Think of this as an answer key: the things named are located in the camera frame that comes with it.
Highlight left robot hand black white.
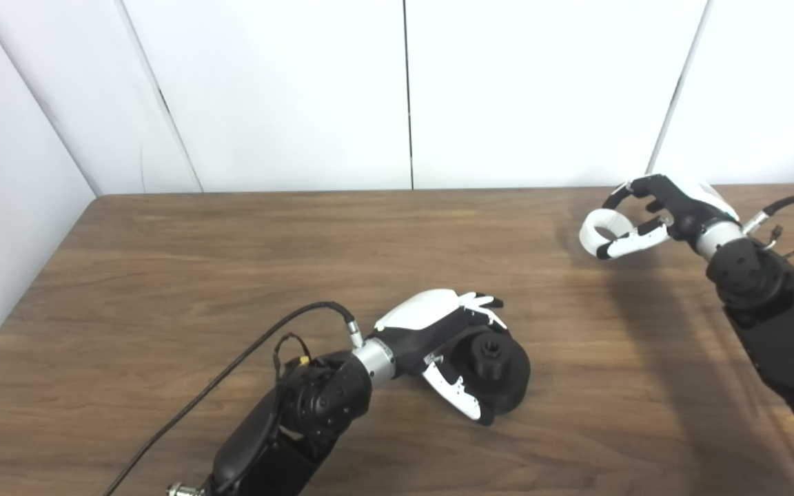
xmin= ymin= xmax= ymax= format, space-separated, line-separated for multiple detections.
xmin=352 ymin=289 xmax=508 ymax=426

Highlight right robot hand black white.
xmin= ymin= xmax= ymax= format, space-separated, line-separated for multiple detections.
xmin=595 ymin=174 xmax=746 ymax=261

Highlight white plastic ring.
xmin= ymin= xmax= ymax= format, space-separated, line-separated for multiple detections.
xmin=579 ymin=209 xmax=635 ymax=257

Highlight round black plastic part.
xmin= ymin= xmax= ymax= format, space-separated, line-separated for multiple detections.
xmin=452 ymin=329 xmax=531 ymax=417

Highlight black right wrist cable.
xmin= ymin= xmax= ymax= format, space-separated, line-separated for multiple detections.
xmin=742 ymin=196 xmax=794 ymax=235

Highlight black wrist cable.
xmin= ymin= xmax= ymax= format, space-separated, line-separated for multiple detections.
xmin=102 ymin=301 xmax=365 ymax=496
xmin=742 ymin=196 xmax=794 ymax=235

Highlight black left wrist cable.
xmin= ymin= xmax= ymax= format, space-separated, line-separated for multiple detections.
xmin=102 ymin=301 xmax=365 ymax=496

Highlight thin right arm wires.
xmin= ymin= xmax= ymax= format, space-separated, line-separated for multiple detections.
xmin=755 ymin=226 xmax=794 ymax=273

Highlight thin arm wires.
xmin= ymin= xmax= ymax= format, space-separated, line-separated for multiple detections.
xmin=755 ymin=226 xmax=794 ymax=273
xmin=273 ymin=333 xmax=312 ymax=380

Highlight thin left arm wires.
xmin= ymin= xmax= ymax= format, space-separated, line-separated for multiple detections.
xmin=273 ymin=333 xmax=312 ymax=380

